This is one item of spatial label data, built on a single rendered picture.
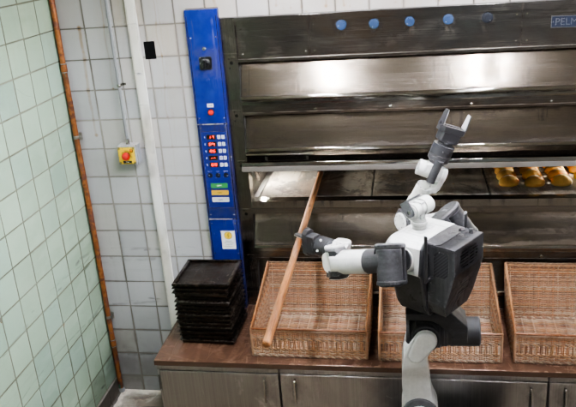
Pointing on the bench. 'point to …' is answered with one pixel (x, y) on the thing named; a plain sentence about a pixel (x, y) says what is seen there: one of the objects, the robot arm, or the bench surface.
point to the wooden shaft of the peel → (290, 267)
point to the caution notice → (228, 239)
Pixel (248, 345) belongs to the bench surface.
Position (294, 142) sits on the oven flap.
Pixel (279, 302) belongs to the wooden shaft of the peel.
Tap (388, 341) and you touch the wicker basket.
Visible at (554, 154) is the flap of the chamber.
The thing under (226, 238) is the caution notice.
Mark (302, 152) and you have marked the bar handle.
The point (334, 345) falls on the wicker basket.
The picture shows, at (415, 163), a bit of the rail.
